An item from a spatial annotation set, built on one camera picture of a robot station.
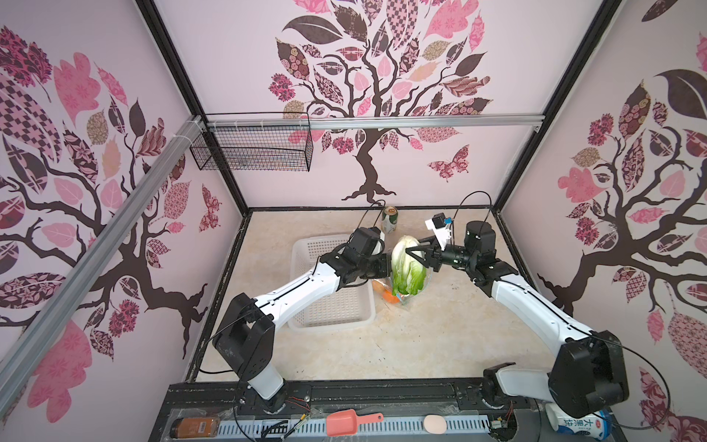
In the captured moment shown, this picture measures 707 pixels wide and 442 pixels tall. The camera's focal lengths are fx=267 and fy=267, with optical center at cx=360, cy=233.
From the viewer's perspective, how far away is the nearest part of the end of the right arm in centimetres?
62

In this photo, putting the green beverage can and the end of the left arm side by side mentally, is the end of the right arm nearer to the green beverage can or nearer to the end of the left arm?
the end of the left arm

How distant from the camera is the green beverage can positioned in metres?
1.06
